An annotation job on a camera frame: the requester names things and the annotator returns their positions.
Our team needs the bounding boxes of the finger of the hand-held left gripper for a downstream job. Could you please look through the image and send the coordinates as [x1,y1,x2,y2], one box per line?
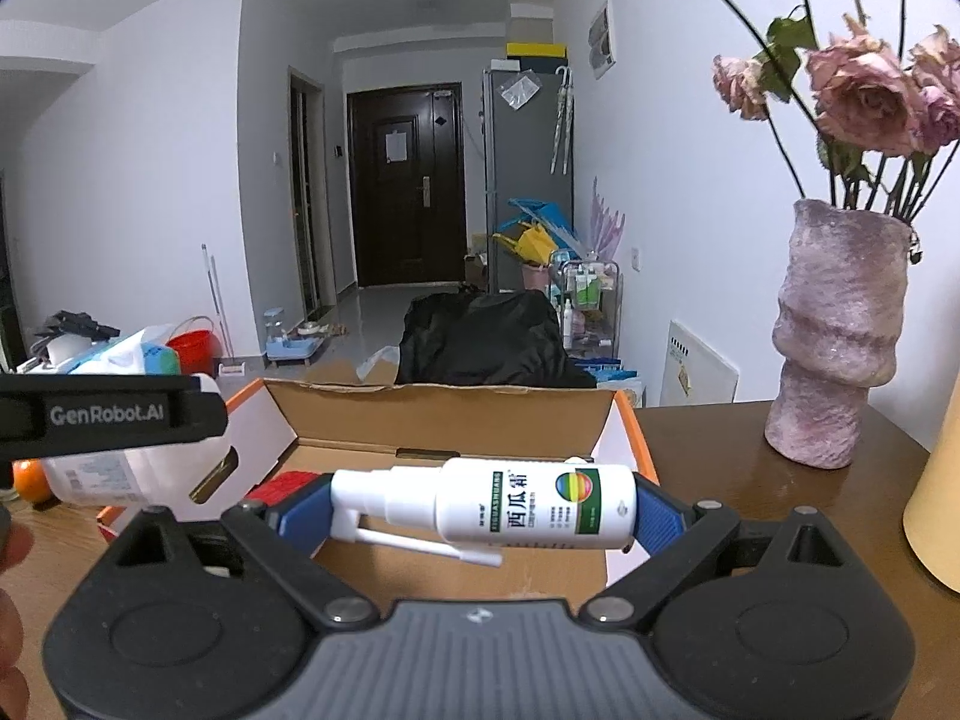
[180,377,227,451]

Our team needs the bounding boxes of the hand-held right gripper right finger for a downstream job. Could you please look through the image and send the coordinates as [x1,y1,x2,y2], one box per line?
[581,474,848,632]

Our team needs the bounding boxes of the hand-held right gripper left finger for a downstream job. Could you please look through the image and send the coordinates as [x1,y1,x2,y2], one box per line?
[112,474,379,632]

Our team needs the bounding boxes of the red and white lint brush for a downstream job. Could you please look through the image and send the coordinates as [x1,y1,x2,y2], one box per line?
[244,470,331,507]

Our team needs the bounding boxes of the white plastic box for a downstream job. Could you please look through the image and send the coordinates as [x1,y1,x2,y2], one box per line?
[41,373,235,508]

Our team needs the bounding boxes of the white spray bottle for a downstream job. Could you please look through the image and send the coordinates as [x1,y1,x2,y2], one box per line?
[330,456,638,569]

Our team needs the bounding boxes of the red cardboard box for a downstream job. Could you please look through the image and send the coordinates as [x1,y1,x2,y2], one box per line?
[97,377,661,602]

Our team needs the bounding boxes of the person's left hand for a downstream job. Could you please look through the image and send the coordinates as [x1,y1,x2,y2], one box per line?
[0,591,29,720]

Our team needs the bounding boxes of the red bucket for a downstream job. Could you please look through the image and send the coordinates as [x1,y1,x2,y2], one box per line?
[166,330,223,377]

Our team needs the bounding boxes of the blue tissue pack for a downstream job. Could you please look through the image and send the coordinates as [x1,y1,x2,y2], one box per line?
[60,324,182,377]

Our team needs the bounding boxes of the black folded item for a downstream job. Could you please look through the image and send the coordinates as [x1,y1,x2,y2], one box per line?
[30,309,121,343]

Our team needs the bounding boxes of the orange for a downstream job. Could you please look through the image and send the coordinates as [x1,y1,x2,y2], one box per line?
[11,457,53,504]

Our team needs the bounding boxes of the blue pet water feeder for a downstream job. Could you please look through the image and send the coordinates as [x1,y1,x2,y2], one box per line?
[264,307,331,365]

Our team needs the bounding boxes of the white mop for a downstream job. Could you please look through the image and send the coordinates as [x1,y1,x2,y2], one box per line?
[201,244,250,377]

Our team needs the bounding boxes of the white board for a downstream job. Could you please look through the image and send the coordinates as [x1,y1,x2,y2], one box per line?
[660,319,740,407]

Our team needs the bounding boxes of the blue packets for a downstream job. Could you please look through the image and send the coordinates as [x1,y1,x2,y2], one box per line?
[577,361,646,406]

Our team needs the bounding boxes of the metal trolley cart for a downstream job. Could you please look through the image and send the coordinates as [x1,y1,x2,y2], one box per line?
[549,251,623,368]

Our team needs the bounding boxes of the dark glass side door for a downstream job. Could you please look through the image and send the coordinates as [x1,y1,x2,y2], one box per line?
[289,67,328,316]

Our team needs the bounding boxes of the black bag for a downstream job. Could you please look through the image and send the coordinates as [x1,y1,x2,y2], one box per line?
[396,289,598,389]

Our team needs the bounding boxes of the pink textured vase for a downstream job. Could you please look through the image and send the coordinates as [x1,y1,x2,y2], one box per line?
[765,199,911,470]

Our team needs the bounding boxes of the yellow thermos jug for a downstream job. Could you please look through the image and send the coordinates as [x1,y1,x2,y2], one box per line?
[904,382,960,595]

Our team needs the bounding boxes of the purple wrapping paper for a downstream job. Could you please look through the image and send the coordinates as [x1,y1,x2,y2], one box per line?
[589,178,627,260]

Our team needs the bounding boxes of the dark brown door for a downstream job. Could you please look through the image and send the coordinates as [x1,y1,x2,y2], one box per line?
[346,82,466,288]

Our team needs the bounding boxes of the blue and yellow bags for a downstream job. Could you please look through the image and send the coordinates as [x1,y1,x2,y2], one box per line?
[491,197,582,267]

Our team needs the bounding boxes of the grey refrigerator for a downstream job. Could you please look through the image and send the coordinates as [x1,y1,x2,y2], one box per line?
[482,67,575,293]

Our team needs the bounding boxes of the hanging folded umbrellas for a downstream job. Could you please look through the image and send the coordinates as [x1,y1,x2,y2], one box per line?
[551,66,575,175]

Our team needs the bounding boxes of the clear plastic bag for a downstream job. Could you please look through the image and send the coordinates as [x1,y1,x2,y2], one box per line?
[499,73,541,112]

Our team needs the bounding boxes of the dried pink roses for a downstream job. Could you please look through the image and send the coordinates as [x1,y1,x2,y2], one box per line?
[547,0,960,224]

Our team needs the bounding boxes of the wall panel box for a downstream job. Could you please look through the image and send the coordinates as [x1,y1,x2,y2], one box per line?
[587,4,617,80]

